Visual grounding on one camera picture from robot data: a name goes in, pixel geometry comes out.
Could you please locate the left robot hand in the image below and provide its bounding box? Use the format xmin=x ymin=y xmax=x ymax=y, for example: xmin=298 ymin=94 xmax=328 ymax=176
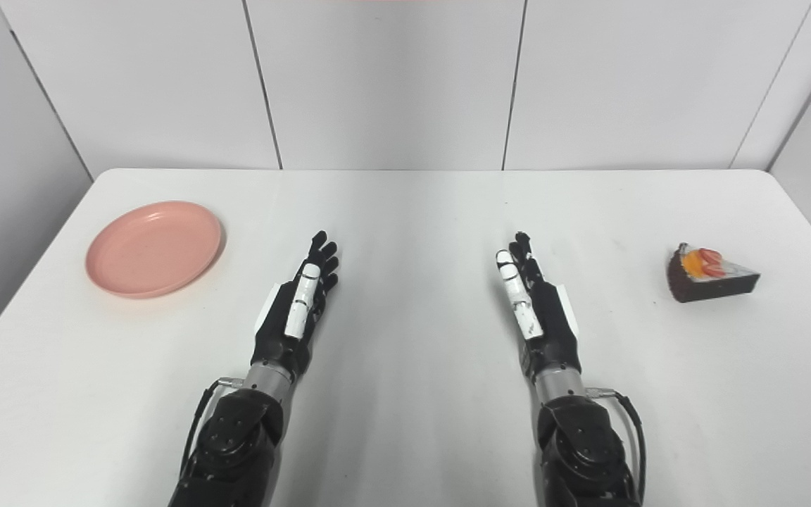
xmin=251 ymin=230 xmax=340 ymax=381

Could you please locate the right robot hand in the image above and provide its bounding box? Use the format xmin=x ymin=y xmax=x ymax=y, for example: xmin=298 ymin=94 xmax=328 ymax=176
xmin=495 ymin=232 xmax=582 ymax=384

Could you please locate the pink plate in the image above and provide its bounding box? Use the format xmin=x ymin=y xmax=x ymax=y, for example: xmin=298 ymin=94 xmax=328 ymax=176
xmin=84 ymin=201 xmax=223 ymax=299

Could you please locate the chocolate cake slice with fruit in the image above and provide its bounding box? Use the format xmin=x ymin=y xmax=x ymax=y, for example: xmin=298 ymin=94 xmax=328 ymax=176
xmin=666 ymin=243 xmax=761 ymax=304

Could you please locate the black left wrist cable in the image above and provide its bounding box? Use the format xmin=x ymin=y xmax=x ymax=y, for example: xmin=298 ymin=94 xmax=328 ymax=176
xmin=178 ymin=377 xmax=246 ymax=487

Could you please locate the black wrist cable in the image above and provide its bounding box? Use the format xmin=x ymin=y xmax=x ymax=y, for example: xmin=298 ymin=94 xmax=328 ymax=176
xmin=178 ymin=377 xmax=246 ymax=487
xmin=586 ymin=387 xmax=648 ymax=504

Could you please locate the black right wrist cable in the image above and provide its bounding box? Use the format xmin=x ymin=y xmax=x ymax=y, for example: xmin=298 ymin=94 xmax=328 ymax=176
xmin=586 ymin=387 xmax=648 ymax=504

